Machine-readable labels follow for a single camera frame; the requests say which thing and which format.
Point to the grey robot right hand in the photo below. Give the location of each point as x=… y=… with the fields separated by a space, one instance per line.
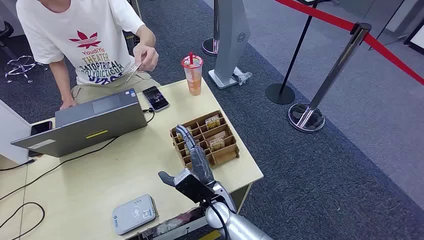
x=202 y=165

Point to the brown cardboard card organizer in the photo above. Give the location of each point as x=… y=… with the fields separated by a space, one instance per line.
x=228 y=155

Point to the gold ID card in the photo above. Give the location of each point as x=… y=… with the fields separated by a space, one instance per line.
x=134 y=71

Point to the person's left forearm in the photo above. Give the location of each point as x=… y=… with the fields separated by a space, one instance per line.
x=145 y=36

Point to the person's right forearm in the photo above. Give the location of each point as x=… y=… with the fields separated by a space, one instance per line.
x=61 y=79

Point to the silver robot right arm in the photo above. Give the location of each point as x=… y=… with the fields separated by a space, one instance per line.
x=238 y=228

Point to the grey card reader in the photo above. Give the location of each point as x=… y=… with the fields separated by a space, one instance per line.
x=132 y=215

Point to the person's left hand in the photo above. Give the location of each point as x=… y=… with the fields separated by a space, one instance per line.
x=149 y=56

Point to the person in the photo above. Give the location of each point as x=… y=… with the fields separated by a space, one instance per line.
x=66 y=26

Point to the white bar under desk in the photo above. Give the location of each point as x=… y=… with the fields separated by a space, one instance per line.
x=179 y=232

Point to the black smartphone lit screen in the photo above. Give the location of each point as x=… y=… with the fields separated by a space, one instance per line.
x=155 y=98

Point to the orange bubble tea cup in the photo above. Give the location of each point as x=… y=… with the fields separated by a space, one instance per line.
x=193 y=79

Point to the clear plastic bag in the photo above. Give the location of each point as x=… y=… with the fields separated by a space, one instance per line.
x=243 y=76

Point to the red straw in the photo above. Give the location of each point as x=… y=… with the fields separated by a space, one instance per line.
x=190 y=58

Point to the grey laptop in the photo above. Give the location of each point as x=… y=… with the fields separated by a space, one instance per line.
x=99 y=126

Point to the chrome stanchion behind kiosk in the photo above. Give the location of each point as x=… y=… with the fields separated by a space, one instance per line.
x=209 y=46

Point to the grey kiosk stand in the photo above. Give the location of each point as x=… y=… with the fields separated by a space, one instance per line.
x=232 y=33

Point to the black wheeled stand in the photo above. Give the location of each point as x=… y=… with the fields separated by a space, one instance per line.
x=136 y=39

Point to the black phone dark screen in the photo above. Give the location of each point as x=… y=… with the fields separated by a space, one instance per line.
x=41 y=127

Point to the white cabinet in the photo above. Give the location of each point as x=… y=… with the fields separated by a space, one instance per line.
x=11 y=132

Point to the red barrier belt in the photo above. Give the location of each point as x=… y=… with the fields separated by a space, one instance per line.
x=331 y=18

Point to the office chair chrome base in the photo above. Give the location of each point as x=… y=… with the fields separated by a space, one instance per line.
x=20 y=68

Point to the black framed board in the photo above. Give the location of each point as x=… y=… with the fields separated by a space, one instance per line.
x=419 y=39

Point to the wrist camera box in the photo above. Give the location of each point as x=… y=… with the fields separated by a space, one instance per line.
x=190 y=190

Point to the black stanchion post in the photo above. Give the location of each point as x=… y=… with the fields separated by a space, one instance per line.
x=280 y=93

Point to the chrome stanchion post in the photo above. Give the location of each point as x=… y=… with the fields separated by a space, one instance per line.
x=331 y=76

